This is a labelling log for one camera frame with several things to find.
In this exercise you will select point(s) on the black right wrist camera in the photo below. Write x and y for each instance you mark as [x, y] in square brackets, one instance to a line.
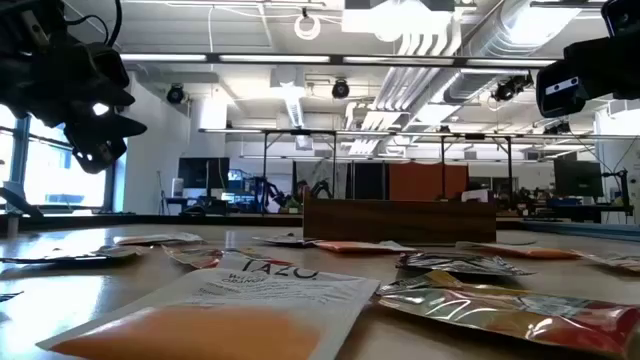
[560, 90]

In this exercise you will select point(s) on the dark background desk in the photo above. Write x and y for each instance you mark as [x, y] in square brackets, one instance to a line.
[590, 210]

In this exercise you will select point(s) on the dark silver foil tea packet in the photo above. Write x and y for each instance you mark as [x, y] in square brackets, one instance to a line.
[460, 264]

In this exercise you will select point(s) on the black ceiling camera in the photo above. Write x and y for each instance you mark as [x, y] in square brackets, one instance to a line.
[175, 94]
[510, 89]
[340, 89]

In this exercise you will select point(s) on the Tazo orange white tea packet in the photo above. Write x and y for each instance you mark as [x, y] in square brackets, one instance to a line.
[200, 330]

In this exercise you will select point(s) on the orange partition panel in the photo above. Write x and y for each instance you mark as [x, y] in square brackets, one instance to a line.
[425, 182]

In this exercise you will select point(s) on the dark packet corner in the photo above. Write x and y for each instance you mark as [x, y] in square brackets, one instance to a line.
[10, 296]

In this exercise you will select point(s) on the black computer monitor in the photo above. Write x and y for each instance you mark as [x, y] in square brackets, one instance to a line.
[202, 172]
[577, 179]

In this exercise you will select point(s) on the black table edge frame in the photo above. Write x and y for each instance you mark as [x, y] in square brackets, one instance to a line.
[150, 220]

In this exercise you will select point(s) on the dark wooden tea box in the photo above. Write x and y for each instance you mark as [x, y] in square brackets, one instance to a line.
[400, 222]

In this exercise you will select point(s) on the large bright window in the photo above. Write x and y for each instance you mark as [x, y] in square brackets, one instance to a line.
[65, 185]

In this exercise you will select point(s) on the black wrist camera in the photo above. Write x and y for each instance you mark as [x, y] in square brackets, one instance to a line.
[560, 90]
[107, 67]

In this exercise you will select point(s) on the white canister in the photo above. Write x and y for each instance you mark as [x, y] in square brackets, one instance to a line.
[177, 188]

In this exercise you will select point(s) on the black diagonal strut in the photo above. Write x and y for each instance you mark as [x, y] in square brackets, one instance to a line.
[20, 202]

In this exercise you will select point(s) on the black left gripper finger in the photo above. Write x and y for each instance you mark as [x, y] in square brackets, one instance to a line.
[97, 155]
[100, 130]

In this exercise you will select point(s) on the blue background robot arm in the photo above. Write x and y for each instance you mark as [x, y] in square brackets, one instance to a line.
[267, 192]

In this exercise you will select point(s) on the long ceiling light strip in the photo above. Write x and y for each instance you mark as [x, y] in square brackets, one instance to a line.
[165, 57]
[275, 58]
[510, 62]
[400, 60]

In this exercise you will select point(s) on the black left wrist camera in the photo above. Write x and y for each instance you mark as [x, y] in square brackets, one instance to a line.
[107, 67]

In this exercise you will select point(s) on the white dark tea packet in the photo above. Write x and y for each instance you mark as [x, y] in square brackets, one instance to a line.
[287, 240]

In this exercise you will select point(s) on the silver ventilation duct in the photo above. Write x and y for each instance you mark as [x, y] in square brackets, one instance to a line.
[500, 45]

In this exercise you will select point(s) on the black metal workstation frame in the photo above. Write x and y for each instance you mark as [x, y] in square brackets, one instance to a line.
[300, 131]

